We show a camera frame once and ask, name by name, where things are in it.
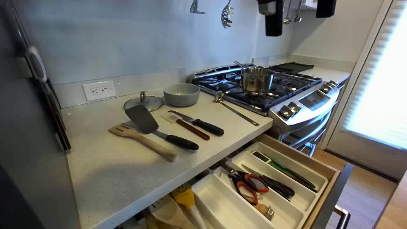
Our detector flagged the red handled scissors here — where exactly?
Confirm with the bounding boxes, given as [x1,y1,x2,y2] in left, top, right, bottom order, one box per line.
[220,163,270,206]

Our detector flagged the hanging steel measuring spoons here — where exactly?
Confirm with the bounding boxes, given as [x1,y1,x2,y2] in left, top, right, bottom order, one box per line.
[282,0,305,24]

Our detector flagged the hanging slotted spoon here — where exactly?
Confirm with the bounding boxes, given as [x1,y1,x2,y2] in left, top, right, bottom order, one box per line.
[220,0,235,29]

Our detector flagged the black griddle plate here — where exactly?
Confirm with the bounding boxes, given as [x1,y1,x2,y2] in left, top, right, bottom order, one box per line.
[267,61,315,74]

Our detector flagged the steel saucepan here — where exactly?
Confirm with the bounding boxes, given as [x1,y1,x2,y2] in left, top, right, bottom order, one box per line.
[233,62,275,97]

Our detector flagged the hanging metal spatula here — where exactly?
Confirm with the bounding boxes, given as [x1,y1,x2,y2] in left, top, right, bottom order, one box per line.
[188,0,206,15]

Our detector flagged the stainless steel gas range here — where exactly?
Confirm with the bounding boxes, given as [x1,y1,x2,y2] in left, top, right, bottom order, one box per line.
[185,61,353,158]

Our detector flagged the white window blind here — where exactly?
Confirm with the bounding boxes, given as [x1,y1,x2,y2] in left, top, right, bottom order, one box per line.
[342,0,407,153]

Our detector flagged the long steel spoon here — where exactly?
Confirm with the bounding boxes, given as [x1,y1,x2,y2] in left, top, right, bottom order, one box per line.
[213,91,260,127]

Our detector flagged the grey ceramic bowl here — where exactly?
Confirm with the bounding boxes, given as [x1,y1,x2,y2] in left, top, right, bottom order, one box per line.
[162,81,200,108]

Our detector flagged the glass pot lid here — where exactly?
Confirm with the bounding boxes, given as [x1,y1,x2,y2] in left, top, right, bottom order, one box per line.
[122,90,165,113]

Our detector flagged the black spatula turner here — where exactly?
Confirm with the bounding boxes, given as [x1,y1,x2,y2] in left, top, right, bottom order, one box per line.
[123,104,200,153]

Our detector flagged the wooden slotted spatula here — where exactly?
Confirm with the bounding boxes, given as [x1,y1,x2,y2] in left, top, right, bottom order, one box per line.
[106,122,178,163]

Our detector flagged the cork bottle stopper metal cap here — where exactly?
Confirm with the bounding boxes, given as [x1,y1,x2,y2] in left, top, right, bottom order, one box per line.
[254,201,275,222]

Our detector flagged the white plastic cutlery tray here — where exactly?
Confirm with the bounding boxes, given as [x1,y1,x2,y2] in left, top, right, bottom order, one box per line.
[189,141,330,229]

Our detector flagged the yellow head spatula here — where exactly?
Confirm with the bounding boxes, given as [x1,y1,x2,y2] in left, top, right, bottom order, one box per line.
[170,186,208,229]

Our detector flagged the stainless steel refrigerator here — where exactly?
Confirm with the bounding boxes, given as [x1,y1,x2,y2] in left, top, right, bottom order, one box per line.
[0,0,81,229]

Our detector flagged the black handled knife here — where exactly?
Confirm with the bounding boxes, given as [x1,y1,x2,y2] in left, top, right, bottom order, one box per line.
[167,109,225,137]

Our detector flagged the green handled kitchen tool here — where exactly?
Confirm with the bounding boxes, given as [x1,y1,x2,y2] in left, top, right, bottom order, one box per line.
[261,151,319,193]

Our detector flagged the white wall outlet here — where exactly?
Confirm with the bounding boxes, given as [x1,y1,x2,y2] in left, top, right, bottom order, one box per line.
[81,79,116,102]

